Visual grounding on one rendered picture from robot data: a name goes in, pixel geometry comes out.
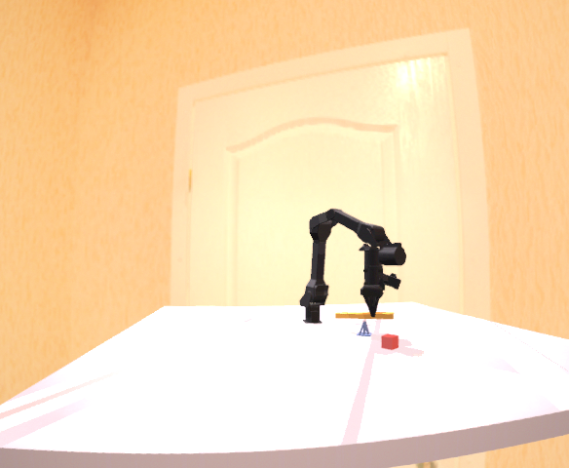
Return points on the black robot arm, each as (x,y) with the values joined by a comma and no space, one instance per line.
(320,227)

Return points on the yellow bar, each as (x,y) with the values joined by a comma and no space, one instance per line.
(364,315)

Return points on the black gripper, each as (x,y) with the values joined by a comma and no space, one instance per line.
(371,290)

